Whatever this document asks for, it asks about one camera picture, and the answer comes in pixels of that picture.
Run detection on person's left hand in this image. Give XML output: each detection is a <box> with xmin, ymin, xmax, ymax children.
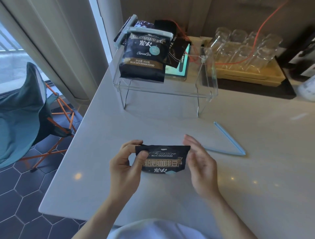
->
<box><xmin>109</xmin><ymin>140</ymin><xmax>149</xmax><ymax>198</ymax></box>

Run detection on person's right hand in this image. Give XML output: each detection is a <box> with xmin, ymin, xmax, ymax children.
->
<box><xmin>183</xmin><ymin>134</ymin><xmax>220</xmax><ymax>198</ymax></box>

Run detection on small black coffee bag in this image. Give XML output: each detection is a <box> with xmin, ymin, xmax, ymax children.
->
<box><xmin>135</xmin><ymin>145</ymin><xmax>191</xmax><ymax>176</ymax></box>

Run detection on person's right forearm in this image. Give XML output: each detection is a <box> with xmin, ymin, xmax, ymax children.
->
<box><xmin>206</xmin><ymin>192</ymin><xmax>259</xmax><ymax>239</ymax></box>

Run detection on person's left forearm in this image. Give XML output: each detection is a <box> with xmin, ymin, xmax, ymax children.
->
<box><xmin>71</xmin><ymin>193</ymin><xmax>139</xmax><ymax>239</ymax></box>

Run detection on blue sealing clip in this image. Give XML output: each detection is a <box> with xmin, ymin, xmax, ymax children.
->
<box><xmin>203</xmin><ymin>121</ymin><xmax>246</xmax><ymax>156</ymax></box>

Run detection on person's white shirt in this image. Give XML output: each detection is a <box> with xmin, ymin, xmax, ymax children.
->
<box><xmin>108</xmin><ymin>219</ymin><xmax>208</xmax><ymax>239</ymax></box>

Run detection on clear acrylic shelf stand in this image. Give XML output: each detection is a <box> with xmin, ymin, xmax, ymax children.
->
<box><xmin>112</xmin><ymin>50</ymin><xmax>219</xmax><ymax>118</ymax></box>

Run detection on tablet with teal screen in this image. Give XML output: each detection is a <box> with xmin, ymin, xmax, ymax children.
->
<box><xmin>164</xmin><ymin>42</ymin><xmax>192</xmax><ymax>81</ymax></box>

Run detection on black mat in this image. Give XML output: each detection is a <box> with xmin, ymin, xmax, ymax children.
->
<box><xmin>217</xmin><ymin>57</ymin><xmax>296</xmax><ymax>100</ymax></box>

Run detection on large black coffee bag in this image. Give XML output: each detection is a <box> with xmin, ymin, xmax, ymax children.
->
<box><xmin>119</xmin><ymin>31</ymin><xmax>172</xmax><ymax>84</ymax></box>

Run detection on beige tray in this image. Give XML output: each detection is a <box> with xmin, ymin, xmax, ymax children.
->
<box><xmin>188</xmin><ymin>36</ymin><xmax>286</xmax><ymax>87</ymax></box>

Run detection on group of clear drinking glasses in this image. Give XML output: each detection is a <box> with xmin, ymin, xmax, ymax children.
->
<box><xmin>209</xmin><ymin>27</ymin><xmax>284</xmax><ymax>72</ymax></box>

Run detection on grey sealing clip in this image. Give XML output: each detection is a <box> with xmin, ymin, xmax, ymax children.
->
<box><xmin>114</xmin><ymin>14</ymin><xmax>138</xmax><ymax>49</ymax></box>
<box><xmin>127</xmin><ymin>27</ymin><xmax>172</xmax><ymax>40</ymax></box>

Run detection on teal folding camp chair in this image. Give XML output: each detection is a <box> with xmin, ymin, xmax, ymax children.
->
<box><xmin>0</xmin><ymin>62</ymin><xmax>77</xmax><ymax>173</ymax></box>

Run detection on white container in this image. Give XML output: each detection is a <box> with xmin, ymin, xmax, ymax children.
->
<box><xmin>296</xmin><ymin>73</ymin><xmax>315</xmax><ymax>103</ymax></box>

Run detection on beige curtain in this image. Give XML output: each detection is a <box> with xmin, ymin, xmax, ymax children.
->
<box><xmin>0</xmin><ymin>0</ymin><xmax>109</xmax><ymax>107</ymax></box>

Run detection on orange cable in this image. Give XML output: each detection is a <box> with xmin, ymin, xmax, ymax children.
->
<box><xmin>172</xmin><ymin>0</ymin><xmax>289</xmax><ymax>70</ymax></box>

